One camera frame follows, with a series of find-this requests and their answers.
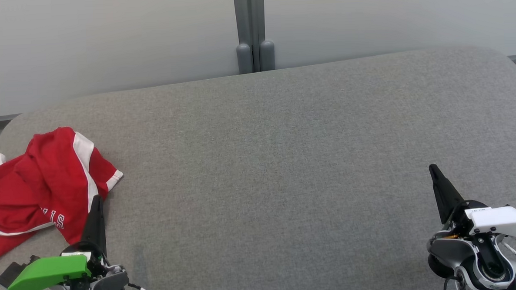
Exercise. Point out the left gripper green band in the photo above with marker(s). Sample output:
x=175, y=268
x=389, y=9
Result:
x=50, y=271

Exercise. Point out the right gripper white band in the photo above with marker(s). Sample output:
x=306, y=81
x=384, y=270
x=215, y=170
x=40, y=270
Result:
x=501, y=221

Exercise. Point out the red shirt with white trim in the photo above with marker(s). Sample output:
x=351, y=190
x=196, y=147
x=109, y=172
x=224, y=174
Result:
x=54, y=171

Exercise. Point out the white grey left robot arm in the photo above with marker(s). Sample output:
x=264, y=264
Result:
x=111, y=284

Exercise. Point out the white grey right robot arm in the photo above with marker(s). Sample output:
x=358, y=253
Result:
x=463, y=249

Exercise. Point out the grey partition post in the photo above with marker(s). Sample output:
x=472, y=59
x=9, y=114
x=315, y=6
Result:
x=253, y=27

